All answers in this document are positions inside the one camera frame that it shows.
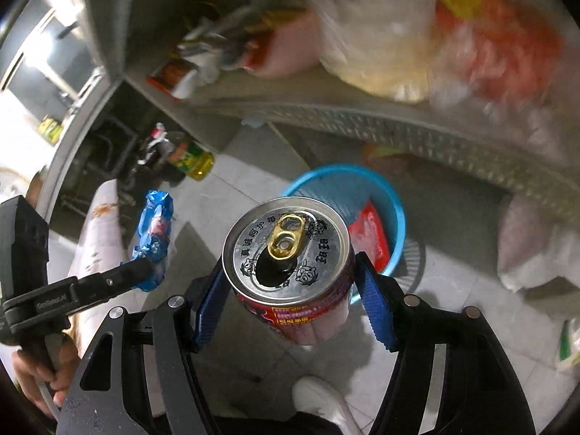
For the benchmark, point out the grey shelf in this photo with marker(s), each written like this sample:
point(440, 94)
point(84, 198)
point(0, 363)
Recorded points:
point(362, 118)

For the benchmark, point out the blue snack wrapper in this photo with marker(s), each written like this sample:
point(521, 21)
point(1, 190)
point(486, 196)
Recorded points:
point(156, 222)

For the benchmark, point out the cooking oil bottle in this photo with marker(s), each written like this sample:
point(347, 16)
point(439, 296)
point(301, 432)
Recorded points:
point(190, 158)

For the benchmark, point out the person's black pants leg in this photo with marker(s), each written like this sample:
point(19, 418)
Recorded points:
point(272, 426)

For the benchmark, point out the person's left hand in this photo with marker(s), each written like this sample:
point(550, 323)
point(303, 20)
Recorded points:
point(31, 371)

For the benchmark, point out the green and white packet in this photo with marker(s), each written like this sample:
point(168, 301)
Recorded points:
point(568, 344)

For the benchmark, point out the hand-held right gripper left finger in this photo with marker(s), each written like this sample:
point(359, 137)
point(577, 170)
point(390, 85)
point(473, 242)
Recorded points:
point(206, 317)

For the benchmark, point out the concrete counter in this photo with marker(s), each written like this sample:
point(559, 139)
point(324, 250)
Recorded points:
point(90, 54)

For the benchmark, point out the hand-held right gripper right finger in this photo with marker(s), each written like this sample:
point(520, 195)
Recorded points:
point(376, 308)

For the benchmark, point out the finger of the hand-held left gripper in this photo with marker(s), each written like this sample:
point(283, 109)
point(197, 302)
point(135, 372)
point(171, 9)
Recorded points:
point(90, 287)

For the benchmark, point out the clear bag with red contents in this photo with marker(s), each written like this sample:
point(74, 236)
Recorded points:
point(494, 45)

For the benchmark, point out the white plastic bag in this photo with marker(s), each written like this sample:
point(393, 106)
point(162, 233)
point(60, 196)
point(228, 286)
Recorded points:
point(534, 249)

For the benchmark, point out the yellowish plastic bag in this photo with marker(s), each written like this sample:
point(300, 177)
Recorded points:
point(376, 31)

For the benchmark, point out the blue plastic basket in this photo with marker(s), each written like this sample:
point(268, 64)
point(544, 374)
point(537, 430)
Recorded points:
point(317, 185)

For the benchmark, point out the pink basin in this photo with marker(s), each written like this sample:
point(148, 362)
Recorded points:
point(290, 50)

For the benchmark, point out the red snack bag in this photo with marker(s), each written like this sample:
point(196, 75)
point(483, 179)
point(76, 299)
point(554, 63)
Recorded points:
point(369, 235)

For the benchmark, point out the red beverage can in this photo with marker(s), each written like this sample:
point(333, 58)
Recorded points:
point(290, 253)

